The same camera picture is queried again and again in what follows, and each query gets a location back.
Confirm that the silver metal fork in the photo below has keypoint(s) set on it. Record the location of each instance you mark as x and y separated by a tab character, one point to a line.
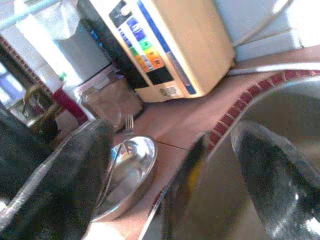
129	122

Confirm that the stainless steel sink basin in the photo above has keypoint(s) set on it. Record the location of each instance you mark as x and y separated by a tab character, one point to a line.
275	107

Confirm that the white grey kitchen appliance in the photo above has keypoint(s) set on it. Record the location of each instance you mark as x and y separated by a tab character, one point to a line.
82	45

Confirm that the red plastic container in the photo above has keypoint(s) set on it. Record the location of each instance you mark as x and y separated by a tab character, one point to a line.
70	105

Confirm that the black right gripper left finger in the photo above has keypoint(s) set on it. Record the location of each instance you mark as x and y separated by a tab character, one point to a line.
55	180

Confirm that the round steel bowl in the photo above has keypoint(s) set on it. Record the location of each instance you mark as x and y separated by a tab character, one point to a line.
132	170

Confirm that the glass jar brown powder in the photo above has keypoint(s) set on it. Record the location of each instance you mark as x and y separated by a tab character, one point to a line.
112	100

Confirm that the beige water ionizer machine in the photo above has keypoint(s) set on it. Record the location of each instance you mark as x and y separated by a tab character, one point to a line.
187	50

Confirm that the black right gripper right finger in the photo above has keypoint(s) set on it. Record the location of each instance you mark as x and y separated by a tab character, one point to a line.
282	185

